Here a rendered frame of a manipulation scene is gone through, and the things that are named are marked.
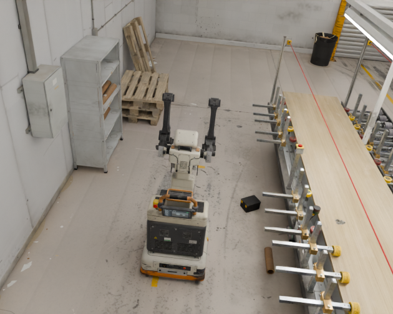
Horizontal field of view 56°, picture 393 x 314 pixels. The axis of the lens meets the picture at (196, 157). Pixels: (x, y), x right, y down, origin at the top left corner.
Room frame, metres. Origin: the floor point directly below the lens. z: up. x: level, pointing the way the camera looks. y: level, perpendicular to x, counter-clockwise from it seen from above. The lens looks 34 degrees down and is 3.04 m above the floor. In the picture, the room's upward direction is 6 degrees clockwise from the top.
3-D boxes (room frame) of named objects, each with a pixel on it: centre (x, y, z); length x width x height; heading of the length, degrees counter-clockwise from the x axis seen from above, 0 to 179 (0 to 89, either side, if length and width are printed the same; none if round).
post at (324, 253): (1.83, -0.96, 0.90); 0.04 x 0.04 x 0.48; 89
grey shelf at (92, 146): (4.39, 1.39, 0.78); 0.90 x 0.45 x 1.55; 179
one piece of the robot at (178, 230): (2.55, 0.12, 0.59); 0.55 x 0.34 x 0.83; 88
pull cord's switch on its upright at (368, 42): (5.11, -2.15, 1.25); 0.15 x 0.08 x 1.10; 179
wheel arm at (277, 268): (1.79, -0.89, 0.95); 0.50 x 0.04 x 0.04; 89
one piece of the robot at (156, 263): (2.32, 0.10, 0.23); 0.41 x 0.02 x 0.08; 88
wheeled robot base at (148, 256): (2.65, 0.11, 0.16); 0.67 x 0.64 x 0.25; 178
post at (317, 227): (2.08, -0.96, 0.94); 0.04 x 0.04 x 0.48; 89
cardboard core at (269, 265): (2.68, -0.87, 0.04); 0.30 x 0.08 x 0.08; 179
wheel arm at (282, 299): (1.54, -0.89, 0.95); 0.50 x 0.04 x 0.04; 89
